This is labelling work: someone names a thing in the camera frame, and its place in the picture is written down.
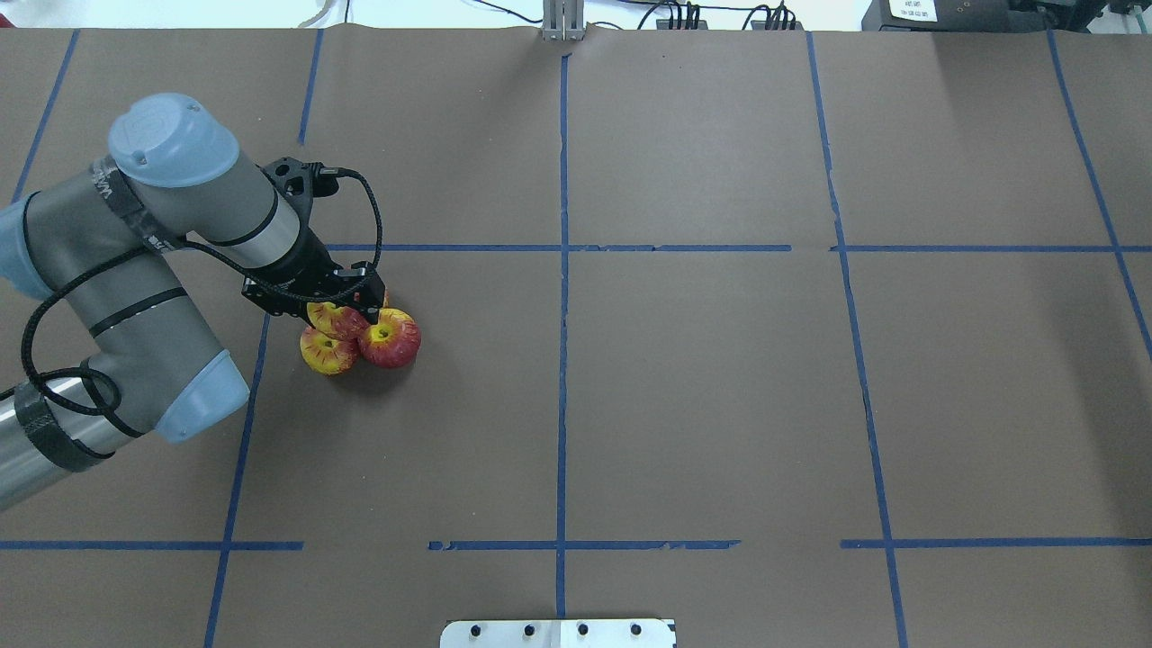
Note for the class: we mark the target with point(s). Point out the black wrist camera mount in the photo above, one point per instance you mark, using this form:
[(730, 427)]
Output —
[(300, 183)]

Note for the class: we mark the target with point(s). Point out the aluminium profile post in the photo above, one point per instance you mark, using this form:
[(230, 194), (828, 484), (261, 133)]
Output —
[(563, 20)]

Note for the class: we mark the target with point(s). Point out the red apple right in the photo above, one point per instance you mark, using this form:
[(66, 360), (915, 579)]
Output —
[(392, 342)]

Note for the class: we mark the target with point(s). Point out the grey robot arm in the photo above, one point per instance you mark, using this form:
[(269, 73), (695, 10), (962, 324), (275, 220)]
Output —
[(116, 349)]

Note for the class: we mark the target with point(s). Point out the white metal mounting plate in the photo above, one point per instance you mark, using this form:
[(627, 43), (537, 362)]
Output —
[(588, 632)]

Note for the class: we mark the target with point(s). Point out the red yellow apple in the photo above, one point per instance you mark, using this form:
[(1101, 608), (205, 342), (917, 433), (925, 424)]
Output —
[(340, 323), (326, 355)]

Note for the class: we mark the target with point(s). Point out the dark equipment box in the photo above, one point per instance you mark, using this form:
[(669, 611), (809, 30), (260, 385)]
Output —
[(981, 16)]

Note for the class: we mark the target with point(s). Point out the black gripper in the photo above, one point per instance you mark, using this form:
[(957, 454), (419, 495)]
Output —
[(303, 263)]

